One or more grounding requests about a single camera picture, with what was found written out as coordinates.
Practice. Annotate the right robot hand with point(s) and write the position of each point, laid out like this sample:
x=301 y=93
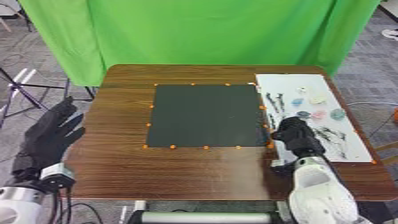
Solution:
x=299 y=136

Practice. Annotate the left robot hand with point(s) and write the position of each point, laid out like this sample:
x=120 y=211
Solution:
x=50 y=136

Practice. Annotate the white flower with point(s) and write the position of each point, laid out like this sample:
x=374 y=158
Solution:
x=319 y=99
x=303 y=90

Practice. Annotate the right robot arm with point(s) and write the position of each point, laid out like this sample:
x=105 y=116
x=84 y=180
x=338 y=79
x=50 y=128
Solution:
x=322 y=196

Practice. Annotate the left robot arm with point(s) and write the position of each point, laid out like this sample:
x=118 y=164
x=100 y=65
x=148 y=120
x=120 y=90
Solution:
x=24 y=203

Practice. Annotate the bunch of green sprigs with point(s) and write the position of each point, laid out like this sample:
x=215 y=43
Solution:
x=331 y=134

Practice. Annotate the blue flower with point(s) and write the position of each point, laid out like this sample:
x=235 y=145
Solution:
x=338 y=114
x=304 y=114
x=297 y=101

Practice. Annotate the green sprig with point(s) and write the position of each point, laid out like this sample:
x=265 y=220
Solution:
x=271 y=120
x=274 y=101

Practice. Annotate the pink flower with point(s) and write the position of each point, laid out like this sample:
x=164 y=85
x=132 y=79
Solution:
x=319 y=114

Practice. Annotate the white sheet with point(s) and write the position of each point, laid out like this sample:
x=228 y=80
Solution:
x=349 y=143

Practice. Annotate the black tripod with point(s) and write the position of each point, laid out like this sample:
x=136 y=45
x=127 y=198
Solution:
x=20 y=90

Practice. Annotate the dark mat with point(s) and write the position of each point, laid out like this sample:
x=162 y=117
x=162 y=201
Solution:
x=207 y=115

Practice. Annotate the pale grey bar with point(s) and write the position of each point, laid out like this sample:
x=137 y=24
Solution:
x=205 y=218

